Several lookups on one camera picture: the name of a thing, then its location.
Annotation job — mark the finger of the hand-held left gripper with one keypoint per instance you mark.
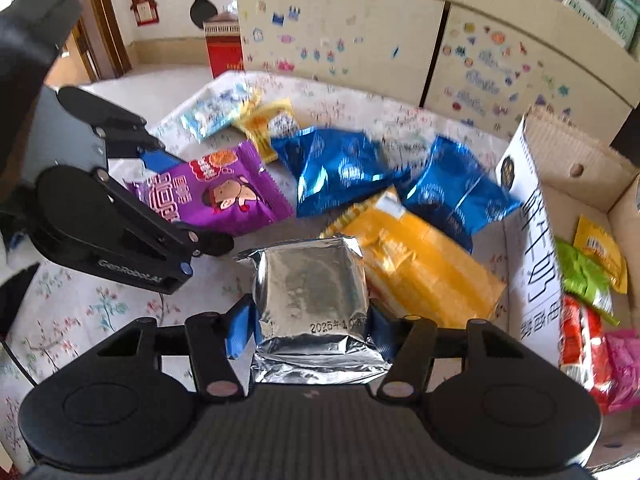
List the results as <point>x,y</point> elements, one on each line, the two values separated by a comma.
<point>125,132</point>
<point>200,244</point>

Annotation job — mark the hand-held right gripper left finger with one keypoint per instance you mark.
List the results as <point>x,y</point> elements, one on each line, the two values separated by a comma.
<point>242,327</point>

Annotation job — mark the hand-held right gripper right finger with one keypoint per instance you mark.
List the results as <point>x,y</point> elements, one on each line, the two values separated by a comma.
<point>382,330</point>

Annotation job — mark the purple snack packet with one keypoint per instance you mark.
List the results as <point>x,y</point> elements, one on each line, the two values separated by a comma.
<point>230,195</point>

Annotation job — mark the silver foil snack packet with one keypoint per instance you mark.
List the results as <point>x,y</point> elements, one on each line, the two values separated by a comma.
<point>310,285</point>

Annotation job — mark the light blue snack packet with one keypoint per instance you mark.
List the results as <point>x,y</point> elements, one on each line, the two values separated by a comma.
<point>212,110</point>

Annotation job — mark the small yellow waffle packet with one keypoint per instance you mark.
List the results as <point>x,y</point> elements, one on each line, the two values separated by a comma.
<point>265,125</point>

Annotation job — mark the blue foil snack packet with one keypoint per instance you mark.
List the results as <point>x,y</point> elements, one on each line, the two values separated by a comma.
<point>450,195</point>
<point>330,170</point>

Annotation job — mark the cardboard box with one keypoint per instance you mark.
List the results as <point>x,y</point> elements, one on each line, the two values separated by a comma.
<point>532,240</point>

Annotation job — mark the red snack packet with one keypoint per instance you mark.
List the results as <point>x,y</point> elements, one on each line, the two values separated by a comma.
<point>582,340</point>

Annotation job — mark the green snack packet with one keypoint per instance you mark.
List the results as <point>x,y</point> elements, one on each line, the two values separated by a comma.
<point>582,275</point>

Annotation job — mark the yellow barcode snack packet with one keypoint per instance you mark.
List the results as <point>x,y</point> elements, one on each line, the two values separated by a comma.
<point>597,245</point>

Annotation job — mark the pink snack packet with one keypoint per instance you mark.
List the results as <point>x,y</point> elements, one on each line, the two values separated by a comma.
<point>625,365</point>

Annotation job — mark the orange yellow snack packet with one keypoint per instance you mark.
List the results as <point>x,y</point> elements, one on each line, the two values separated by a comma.
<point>425,265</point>

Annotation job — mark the red gift box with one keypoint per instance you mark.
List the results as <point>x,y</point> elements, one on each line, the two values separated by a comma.
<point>225,55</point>

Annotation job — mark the beige cabinet with stickers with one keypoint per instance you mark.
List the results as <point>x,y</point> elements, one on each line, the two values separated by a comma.
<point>350,20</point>

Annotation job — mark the white green box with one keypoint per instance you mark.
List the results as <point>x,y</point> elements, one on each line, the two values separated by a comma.
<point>575,0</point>

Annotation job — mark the brown door frame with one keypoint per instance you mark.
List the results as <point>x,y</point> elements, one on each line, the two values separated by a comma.
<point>107,25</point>

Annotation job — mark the red house wall sticker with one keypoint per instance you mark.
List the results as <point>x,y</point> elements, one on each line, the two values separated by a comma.
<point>145,10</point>

